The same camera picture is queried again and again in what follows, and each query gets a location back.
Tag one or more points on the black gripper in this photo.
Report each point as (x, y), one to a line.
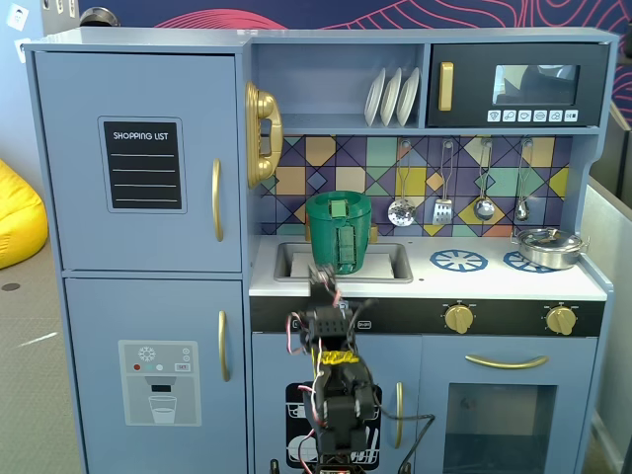
(322, 292)

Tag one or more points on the blue door with shopping list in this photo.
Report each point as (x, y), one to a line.
(74, 222)

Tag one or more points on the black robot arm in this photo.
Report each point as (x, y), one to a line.
(331, 327)

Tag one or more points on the blue dishwasher door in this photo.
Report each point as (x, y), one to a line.
(269, 360)

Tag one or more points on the blue oven door with window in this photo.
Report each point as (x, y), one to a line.
(434, 375)

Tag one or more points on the blue door with ice dispenser print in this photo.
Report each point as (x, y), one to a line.
(99, 316)

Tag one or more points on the black toy microwave door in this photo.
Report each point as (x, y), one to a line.
(474, 84)

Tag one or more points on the grey toy sink basin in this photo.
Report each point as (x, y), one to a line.
(284, 261)

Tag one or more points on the green plastic bucket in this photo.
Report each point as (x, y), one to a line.
(323, 237)

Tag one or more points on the gold toy faucet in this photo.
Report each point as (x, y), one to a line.
(373, 233)

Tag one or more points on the metal slotted skimmer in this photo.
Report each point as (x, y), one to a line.
(401, 213)

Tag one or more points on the metal slotted spatula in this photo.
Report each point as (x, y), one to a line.
(442, 212)

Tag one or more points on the gold stove knob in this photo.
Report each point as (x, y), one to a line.
(459, 319)
(561, 321)

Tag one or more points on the metal toy ladle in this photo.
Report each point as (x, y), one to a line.
(484, 209)

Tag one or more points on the gold toy telephone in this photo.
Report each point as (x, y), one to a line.
(264, 106)

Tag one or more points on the white toy plate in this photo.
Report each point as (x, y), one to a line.
(374, 96)
(391, 96)
(409, 96)

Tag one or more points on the metal toy spoon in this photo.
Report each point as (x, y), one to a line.
(522, 211)

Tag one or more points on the steel pot with lid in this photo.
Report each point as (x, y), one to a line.
(548, 251)

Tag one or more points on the blue toy play kitchen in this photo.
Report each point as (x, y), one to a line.
(336, 37)

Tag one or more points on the grey partition panel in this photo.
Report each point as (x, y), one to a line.
(609, 296)

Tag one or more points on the round floor disc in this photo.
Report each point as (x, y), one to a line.
(10, 287)

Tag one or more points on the yellow bean bag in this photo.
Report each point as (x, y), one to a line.
(17, 217)

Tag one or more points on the white wall socket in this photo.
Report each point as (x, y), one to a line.
(16, 16)
(22, 49)

